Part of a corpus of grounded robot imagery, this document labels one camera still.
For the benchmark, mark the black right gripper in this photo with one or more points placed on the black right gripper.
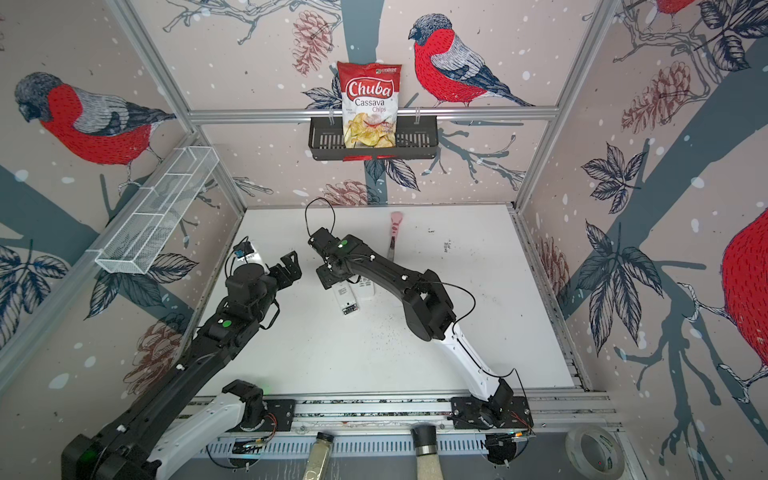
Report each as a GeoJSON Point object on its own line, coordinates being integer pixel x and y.
{"type": "Point", "coordinates": [324, 278]}

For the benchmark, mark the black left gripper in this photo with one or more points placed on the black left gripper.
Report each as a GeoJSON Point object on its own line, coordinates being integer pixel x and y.
{"type": "Point", "coordinates": [292, 267]}

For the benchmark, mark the white remote control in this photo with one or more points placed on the white remote control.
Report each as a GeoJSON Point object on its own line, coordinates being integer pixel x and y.
{"type": "Point", "coordinates": [345, 298]}
{"type": "Point", "coordinates": [364, 289]}

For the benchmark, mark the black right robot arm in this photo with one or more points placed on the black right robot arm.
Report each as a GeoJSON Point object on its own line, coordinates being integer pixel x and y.
{"type": "Point", "coordinates": [430, 316]}

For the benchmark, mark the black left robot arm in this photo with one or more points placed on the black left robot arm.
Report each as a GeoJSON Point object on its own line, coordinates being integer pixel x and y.
{"type": "Point", "coordinates": [122, 449]}

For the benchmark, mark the slim seed bottle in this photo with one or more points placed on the slim seed bottle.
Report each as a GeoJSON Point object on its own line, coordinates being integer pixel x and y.
{"type": "Point", "coordinates": [319, 457]}

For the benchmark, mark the Chuba cassava chips bag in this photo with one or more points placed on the Chuba cassava chips bag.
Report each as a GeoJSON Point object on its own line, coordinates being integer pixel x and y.
{"type": "Point", "coordinates": [369, 104]}

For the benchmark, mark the black-capped grain jar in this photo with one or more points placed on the black-capped grain jar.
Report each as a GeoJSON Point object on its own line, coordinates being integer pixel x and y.
{"type": "Point", "coordinates": [425, 443]}

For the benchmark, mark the clear tape roll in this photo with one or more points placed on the clear tape roll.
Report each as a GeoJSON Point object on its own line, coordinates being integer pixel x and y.
{"type": "Point", "coordinates": [595, 453]}

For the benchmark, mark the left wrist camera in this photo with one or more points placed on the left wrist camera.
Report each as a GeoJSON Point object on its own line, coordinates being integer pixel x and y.
{"type": "Point", "coordinates": [245, 252]}

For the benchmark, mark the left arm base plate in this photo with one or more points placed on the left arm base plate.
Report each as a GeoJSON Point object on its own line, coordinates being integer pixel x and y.
{"type": "Point", "coordinates": [267, 416]}

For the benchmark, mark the white wire mesh shelf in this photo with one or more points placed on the white wire mesh shelf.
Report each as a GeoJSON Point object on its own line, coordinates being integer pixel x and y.
{"type": "Point", "coordinates": [162, 203]}

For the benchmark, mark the black wall basket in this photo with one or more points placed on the black wall basket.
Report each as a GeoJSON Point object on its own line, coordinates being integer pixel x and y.
{"type": "Point", "coordinates": [416, 138]}

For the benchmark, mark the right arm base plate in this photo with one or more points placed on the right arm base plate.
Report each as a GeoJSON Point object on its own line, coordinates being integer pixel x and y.
{"type": "Point", "coordinates": [467, 413]}

